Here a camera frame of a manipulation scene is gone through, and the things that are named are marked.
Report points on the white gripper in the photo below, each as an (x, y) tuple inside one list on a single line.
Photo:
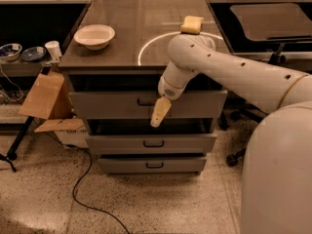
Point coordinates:
[(168, 89)]

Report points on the grey top drawer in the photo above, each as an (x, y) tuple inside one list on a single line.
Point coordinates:
[(139, 104)]

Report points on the grey drawer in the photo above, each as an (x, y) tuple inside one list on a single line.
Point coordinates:
[(153, 144), (139, 104), (152, 165)]

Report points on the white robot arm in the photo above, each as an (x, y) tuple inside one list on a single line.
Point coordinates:
[(277, 173)]

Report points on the grey drawer cabinet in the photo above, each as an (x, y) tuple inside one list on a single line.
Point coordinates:
[(134, 60)]

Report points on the grey middle drawer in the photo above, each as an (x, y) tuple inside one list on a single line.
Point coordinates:
[(153, 144)]

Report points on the grey bottom drawer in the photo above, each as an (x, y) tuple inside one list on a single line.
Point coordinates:
[(152, 165)]

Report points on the yellow sponge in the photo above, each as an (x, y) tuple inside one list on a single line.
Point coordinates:
[(192, 25)]

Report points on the white bowl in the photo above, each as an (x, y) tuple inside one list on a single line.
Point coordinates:
[(95, 36)]

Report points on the cardboard box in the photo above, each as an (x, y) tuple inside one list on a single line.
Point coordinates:
[(49, 101)]

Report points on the white cup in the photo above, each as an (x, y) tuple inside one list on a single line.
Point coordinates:
[(53, 49)]

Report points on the dark blue plate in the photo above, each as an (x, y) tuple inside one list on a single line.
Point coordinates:
[(33, 54)]

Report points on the grey side shelf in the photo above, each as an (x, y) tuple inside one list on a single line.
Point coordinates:
[(26, 69)]

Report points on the black tripod stand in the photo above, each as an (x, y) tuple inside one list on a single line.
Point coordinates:
[(23, 128)]

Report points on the blue patterned bowl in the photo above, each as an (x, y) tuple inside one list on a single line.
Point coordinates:
[(10, 52)]

